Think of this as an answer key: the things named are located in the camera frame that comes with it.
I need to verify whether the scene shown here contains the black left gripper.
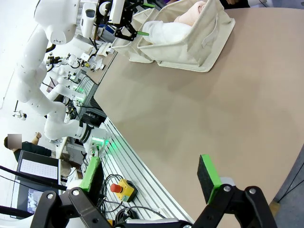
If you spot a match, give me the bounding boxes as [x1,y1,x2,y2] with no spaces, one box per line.
[115,0,155,41]

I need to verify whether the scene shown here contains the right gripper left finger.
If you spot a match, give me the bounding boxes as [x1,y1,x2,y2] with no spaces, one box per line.
[29,156,112,228]

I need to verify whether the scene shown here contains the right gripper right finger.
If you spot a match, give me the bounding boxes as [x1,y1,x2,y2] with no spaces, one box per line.
[193,154,278,228]

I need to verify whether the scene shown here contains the white towel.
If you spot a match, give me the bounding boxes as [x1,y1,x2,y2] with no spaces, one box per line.
[142,20,193,45]

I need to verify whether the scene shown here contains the pink towel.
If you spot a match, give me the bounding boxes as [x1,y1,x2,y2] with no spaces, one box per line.
[174,0,208,26]

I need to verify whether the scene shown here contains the large cream fabric basket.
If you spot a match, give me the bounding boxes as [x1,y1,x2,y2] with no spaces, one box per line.
[111,8,164,64]

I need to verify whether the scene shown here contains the yellow emergency stop button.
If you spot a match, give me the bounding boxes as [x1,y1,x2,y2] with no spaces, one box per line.
[110,179,139,203]

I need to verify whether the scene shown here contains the white sensor box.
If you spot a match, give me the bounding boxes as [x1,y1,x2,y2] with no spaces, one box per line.
[80,2,97,38]

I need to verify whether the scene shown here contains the black desktop monitor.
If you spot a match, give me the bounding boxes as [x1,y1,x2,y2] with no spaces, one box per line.
[10,150,63,214]

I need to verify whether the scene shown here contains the brown background table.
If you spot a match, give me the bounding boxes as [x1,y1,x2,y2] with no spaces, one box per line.
[78,35,119,86]

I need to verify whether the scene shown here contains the black controller box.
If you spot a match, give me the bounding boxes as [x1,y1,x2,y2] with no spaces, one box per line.
[80,104,107,124]

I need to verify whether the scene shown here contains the person in black shirt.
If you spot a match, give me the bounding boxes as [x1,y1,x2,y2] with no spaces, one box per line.
[3,133,53,164]

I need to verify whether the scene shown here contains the small cream fabric basket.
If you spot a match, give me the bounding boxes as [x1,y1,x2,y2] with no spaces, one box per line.
[137,0,236,73]

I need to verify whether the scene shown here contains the small white webcam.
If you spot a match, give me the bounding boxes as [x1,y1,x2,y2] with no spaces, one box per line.
[13,110,27,121]

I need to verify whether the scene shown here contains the person in purple sweater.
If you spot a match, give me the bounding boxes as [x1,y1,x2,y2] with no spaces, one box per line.
[163,0,251,9]

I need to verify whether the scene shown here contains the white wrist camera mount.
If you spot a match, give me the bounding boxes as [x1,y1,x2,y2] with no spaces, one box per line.
[109,0,124,24]

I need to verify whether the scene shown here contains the black coiled cable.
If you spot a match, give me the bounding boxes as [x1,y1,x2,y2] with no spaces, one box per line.
[115,206,167,223]

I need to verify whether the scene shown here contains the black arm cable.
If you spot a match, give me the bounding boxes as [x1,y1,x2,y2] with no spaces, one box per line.
[0,165,68,191]

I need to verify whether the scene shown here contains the aluminium rail mounting plate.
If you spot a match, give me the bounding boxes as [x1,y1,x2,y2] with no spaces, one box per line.
[95,118,194,225]

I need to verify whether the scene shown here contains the thin floor cable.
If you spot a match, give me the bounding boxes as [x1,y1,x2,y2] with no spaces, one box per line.
[274,158,304,203]

